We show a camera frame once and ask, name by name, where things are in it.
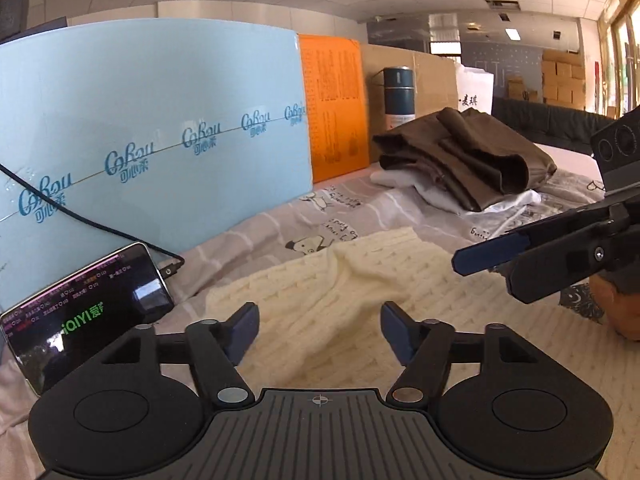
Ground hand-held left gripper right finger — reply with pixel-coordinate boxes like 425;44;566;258
380;301;544;406

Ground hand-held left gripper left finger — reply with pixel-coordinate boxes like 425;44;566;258
99;302;261;407

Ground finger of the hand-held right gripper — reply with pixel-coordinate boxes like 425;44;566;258
505;224;615;306
451;199;617;277

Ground cream knitted sweater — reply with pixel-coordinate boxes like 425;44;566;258
205;226;640;461

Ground person's right hand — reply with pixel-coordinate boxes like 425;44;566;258
592;272;640;344

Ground white garment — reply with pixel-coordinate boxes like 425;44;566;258
370;167;544;219

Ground black sofa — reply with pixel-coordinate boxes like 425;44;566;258
492;97;621;157

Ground grey printed bedsheet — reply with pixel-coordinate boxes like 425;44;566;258
0;140;640;480

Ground folded brown pants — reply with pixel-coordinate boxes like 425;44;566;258
372;107;558;213

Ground stack of cardboard boxes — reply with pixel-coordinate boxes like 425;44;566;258
507;48;587;110

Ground black smartphone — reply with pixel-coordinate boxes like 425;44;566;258
0;241;176;397

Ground white paper bag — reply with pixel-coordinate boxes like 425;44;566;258
455;62;496;117

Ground teal cylindrical canister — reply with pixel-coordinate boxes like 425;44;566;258
382;66;417;134

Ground brown cardboard panel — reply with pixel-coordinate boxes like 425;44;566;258
360;42;463;168

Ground orange printed board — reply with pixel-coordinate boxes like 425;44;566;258
297;33;371;185

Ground light blue foam board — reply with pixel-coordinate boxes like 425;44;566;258
0;17;316;307

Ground black charging cable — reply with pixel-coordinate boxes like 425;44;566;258
0;163;185;276

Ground window frame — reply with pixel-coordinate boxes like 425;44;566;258
599;0;640;122

